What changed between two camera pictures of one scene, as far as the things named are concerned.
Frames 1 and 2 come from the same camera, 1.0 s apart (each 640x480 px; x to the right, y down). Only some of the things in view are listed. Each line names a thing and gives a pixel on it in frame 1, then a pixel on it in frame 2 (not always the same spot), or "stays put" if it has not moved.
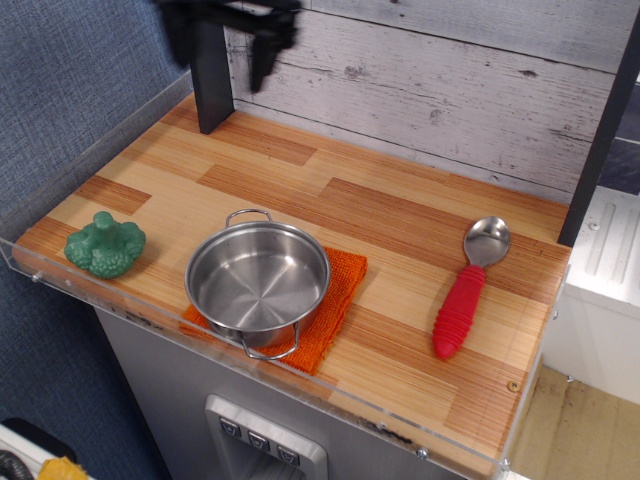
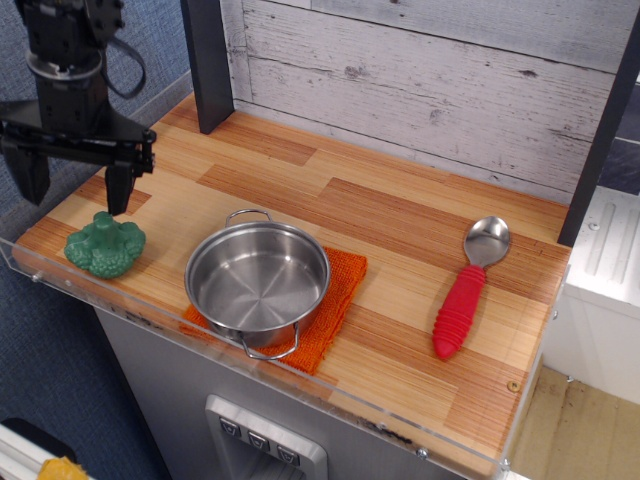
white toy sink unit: x=594 y=339 stays put
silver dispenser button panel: x=252 y=446 stays put
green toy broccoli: x=105 y=247 stays put
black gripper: x=195 y=30 → x=72 y=117
